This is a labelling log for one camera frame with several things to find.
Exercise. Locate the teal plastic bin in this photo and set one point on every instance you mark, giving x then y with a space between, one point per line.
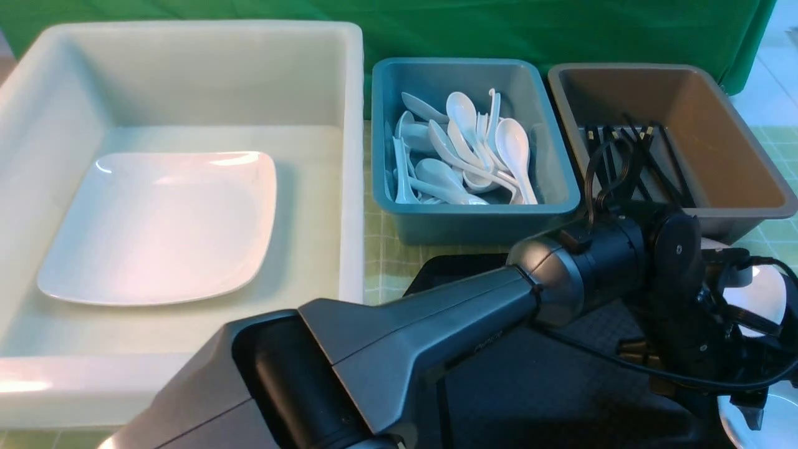
407 93

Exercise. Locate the large white rectangular plate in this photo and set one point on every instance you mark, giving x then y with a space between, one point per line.
163 228

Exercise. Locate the small white bowl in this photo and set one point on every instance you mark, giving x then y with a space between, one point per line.
761 291
779 425

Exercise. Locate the green backdrop cloth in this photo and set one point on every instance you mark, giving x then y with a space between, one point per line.
721 37

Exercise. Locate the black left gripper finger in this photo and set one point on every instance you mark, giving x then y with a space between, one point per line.
751 405

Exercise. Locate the brown plastic bin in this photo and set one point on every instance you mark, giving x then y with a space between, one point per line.
735 184

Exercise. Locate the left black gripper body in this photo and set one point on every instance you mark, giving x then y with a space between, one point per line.
705 343

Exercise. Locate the large white plastic tub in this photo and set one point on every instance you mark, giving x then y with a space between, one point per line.
291 90

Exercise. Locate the white soup spoon in bin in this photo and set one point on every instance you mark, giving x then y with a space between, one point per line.
512 143
442 176
461 110

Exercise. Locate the black serving tray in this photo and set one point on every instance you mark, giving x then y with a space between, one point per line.
528 391

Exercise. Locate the black chopstick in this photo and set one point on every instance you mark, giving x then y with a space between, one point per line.
639 144
688 201

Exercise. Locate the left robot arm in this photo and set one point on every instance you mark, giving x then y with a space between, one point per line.
628 283

